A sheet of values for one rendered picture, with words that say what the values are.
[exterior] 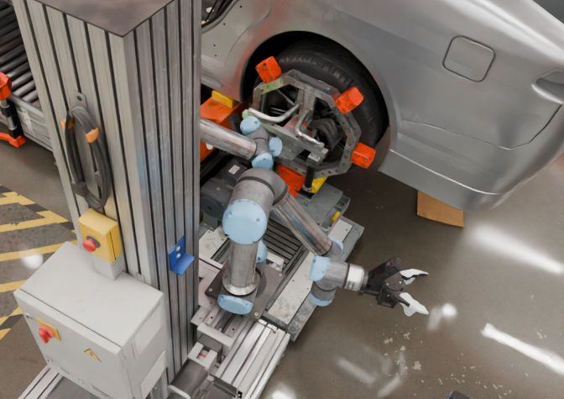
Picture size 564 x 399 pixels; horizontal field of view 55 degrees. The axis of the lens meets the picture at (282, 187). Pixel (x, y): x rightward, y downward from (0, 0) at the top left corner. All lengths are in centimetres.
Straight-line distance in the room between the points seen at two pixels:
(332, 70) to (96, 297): 141
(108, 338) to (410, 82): 150
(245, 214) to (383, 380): 166
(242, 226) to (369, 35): 111
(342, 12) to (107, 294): 140
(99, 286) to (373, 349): 172
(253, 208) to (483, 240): 236
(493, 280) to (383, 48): 170
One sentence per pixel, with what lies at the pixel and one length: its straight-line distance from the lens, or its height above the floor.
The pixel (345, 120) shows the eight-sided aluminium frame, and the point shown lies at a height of 103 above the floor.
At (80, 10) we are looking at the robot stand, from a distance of 106.
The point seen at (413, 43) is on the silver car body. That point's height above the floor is 144.
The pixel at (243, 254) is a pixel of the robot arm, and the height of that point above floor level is 126.
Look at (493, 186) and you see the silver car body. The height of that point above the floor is 95.
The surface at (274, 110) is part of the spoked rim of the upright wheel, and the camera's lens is 275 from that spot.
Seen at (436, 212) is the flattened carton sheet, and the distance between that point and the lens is 360.
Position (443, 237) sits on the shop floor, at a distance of 350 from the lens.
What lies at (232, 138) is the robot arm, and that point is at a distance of 188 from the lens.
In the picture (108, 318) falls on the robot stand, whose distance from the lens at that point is 154.
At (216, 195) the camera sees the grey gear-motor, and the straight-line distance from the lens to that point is 284.
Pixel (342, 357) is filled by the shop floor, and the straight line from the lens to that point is 290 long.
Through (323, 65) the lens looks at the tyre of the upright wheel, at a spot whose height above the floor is 117.
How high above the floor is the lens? 257
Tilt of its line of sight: 48 degrees down
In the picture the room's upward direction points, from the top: 10 degrees clockwise
